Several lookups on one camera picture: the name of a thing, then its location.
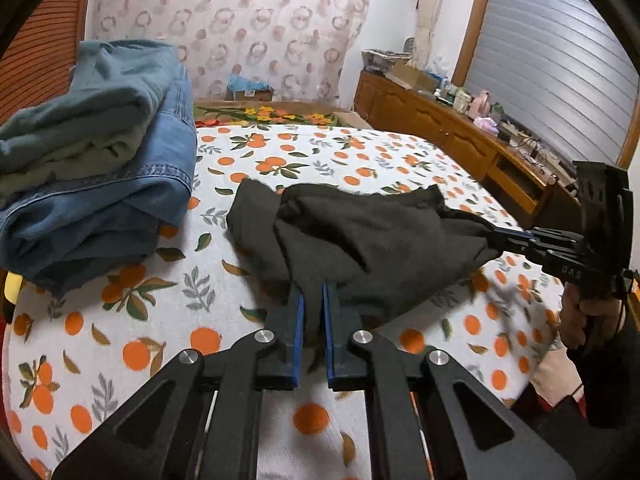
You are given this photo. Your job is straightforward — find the open cardboard box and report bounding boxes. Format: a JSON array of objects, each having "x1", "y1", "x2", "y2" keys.
[{"x1": 385, "y1": 62, "x2": 439, "y2": 93}]

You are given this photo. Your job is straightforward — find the black pants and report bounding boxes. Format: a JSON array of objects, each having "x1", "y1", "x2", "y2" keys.
[{"x1": 226, "y1": 178, "x2": 506, "y2": 376}]

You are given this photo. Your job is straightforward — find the person's right hand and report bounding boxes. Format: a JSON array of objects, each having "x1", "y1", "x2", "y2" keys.
[{"x1": 560, "y1": 287, "x2": 627, "y2": 352}]

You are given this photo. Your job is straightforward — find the circle pattern curtain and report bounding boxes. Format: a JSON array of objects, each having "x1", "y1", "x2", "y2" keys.
[{"x1": 92, "y1": 0, "x2": 372, "y2": 107}]

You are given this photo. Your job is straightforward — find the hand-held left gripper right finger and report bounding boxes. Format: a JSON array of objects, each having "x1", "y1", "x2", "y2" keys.
[{"x1": 322, "y1": 280, "x2": 576, "y2": 480}]

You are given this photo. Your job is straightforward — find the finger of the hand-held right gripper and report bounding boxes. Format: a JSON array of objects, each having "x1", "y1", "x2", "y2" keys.
[
  {"x1": 500, "y1": 241, "x2": 576, "y2": 262},
  {"x1": 492, "y1": 226, "x2": 576, "y2": 242}
]

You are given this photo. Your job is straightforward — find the wooden sideboard cabinet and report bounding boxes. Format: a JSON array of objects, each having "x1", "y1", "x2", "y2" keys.
[{"x1": 354, "y1": 70, "x2": 582, "y2": 232}]

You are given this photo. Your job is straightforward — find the cardboard box with blue bag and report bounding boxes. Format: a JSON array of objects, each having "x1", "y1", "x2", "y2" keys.
[{"x1": 226, "y1": 72, "x2": 277, "y2": 104}]

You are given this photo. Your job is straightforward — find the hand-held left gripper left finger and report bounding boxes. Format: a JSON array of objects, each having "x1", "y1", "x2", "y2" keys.
[{"x1": 52, "y1": 285, "x2": 306, "y2": 480}]

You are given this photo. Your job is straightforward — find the bunched lace curtain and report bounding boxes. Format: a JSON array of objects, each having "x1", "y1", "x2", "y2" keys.
[{"x1": 412, "y1": 0, "x2": 459, "y2": 69}]

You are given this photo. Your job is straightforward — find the person's right forearm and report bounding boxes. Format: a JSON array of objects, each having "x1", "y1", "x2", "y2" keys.
[{"x1": 580, "y1": 305, "x2": 640, "y2": 428}]

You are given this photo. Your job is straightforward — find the blue denim folded jeans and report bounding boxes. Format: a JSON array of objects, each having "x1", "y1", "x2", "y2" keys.
[{"x1": 0, "y1": 57, "x2": 199, "y2": 300}]

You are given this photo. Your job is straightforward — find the wooden louvered wardrobe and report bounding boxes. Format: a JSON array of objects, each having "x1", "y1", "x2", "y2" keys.
[{"x1": 0, "y1": 0, "x2": 97, "y2": 127}]

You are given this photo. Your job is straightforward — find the wooden window frame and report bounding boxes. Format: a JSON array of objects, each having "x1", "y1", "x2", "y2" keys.
[{"x1": 449, "y1": 0, "x2": 494, "y2": 88}]

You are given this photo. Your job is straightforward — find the grey window blind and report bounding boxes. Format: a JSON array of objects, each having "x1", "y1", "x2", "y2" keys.
[{"x1": 460, "y1": 0, "x2": 640, "y2": 173}]

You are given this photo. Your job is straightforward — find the basket of papers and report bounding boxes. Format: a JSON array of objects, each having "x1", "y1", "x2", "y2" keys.
[{"x1": 361, "y1": 49, "x2": 412, "y2": 73}]

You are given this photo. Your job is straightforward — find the faded folded jeans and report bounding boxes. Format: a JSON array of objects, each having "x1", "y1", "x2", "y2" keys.
[{"x1": 0, "y1": 40, "x2": 182, "y2": 197}]

